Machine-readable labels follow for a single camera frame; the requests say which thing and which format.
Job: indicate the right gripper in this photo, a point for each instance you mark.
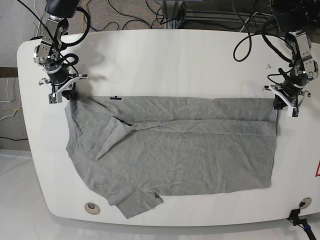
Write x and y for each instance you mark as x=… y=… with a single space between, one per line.
x=64 y=83

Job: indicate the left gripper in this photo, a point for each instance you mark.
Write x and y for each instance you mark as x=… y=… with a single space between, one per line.
x=285 y=96

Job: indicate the grey t-shirt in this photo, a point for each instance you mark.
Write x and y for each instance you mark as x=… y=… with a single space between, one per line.
x=135 y=150

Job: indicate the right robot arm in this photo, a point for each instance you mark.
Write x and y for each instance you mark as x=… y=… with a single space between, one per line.
x=48 y=54

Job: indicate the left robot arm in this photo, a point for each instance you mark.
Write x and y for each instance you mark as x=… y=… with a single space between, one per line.
x=291 y=17

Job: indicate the red warning sticker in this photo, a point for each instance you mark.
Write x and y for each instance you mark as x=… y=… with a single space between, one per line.
x=317 y=174

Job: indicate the silver table grommet right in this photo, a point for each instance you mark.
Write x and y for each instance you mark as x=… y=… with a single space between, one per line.
x=304 y=203

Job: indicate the beige table grommet left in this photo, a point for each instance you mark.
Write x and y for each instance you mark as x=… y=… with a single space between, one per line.
x=91 y=208

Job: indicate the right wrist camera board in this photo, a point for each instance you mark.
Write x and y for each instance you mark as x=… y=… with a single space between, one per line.
x=55 y=98

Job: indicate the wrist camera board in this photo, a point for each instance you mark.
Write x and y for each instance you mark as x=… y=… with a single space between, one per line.
x=293 y=111
x=55 y=98

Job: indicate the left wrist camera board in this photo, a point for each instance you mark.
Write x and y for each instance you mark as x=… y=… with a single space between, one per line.
x=293 y=111

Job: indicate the black clamp with cable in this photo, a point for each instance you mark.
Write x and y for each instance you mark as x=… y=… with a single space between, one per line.
x=301 y=222

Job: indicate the black aluminium frame rail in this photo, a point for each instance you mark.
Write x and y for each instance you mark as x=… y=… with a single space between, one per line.
x=226 y=16

